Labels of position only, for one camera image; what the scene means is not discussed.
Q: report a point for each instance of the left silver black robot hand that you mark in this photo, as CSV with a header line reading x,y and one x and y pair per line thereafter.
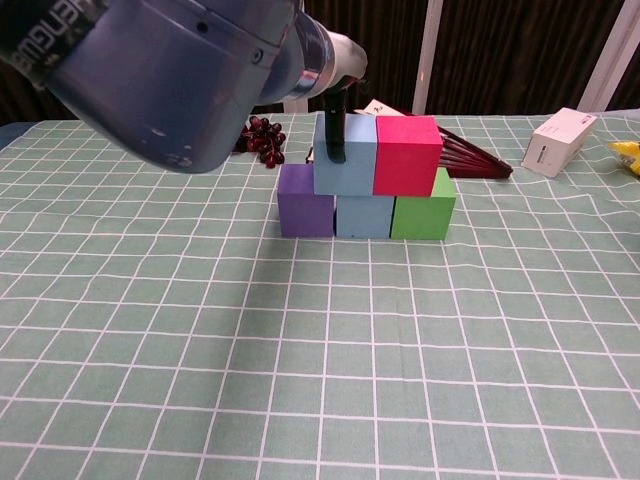
x,y
345,60

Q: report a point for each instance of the light blue foam cube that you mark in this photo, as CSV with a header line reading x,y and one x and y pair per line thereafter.
x,y
350,165
362,217

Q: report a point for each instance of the red foam cube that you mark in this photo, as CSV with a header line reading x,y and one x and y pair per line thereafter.
x,y
407,157

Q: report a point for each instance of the purple foam cube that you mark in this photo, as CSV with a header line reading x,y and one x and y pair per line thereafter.
x,y
306,215

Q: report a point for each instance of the green foam cube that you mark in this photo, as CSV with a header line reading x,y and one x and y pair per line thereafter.
x,y
425,215

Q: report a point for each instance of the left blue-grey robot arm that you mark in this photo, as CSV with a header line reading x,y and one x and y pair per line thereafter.
x,y
175,75

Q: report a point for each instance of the dark red grape bunch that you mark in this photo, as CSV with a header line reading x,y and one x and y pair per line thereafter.
x,y
265,142

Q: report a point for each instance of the dark pleated curtain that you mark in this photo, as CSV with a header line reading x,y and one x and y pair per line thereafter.
x,y
500,55

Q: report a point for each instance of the painted paper folding fan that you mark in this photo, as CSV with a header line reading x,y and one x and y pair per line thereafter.
x,y
470,157

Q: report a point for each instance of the white cardboard box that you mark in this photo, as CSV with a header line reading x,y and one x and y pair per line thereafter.
x,y
555,145

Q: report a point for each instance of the yellow snack bag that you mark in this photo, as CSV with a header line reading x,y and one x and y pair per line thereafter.
x,y
630,155

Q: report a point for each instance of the green checked tablecloth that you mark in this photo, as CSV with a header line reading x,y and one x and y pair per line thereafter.
x,y
320,360

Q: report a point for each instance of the blue padded table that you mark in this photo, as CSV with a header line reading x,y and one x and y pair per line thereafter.
x,y
5,134

